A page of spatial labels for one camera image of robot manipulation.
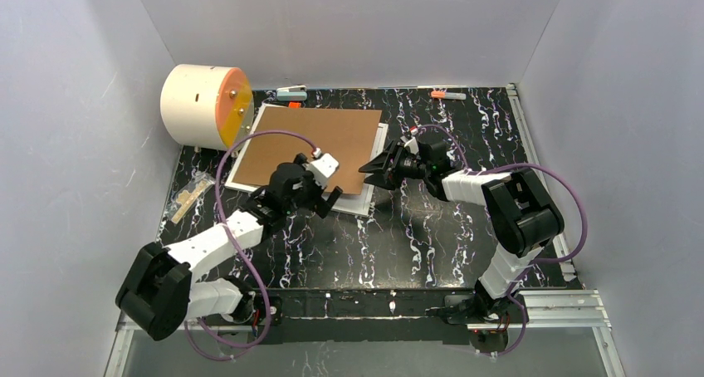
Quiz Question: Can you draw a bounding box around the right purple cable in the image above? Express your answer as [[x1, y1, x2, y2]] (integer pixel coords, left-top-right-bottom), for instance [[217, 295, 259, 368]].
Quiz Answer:
[[409, 124, 589, 358]]

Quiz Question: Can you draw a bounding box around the brown cardboard backing board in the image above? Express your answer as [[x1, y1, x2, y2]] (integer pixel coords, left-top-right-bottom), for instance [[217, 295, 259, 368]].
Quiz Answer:
[[227, 105, 382, 195]]

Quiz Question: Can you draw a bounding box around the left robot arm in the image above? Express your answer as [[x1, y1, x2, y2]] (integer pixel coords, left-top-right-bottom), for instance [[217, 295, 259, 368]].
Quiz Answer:
[[115, 154, 342, 340]]

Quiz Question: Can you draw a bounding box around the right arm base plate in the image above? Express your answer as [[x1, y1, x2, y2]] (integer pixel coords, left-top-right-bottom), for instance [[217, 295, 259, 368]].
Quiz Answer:
[[425, 294, 526, 330]]

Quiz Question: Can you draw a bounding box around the cream cylindrical drum device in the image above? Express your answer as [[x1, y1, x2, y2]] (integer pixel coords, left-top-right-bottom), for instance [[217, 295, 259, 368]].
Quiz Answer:
[[159, 64, 254, 150]]

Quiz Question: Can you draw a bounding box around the white picture frame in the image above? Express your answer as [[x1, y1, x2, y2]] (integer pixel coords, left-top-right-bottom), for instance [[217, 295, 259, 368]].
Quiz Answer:
[[225, 103, 389, 217]]

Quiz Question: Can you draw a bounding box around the aluminium rail front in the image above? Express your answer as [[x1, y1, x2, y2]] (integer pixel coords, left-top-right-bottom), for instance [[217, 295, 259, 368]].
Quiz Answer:
[[115, 291, 613, 333]]

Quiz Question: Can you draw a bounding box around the orange grey utility knife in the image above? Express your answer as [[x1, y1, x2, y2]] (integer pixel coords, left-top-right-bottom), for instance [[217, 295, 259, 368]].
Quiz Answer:
[[431, 91, 467, 100]]

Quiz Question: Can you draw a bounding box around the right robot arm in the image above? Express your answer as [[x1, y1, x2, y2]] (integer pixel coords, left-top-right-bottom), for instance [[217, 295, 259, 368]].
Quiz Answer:
[[359, 137, 565, 324]]

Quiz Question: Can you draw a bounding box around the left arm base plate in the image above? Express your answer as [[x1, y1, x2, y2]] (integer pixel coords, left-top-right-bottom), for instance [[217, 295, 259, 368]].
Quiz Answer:
[[237, 294, 282, 327]]

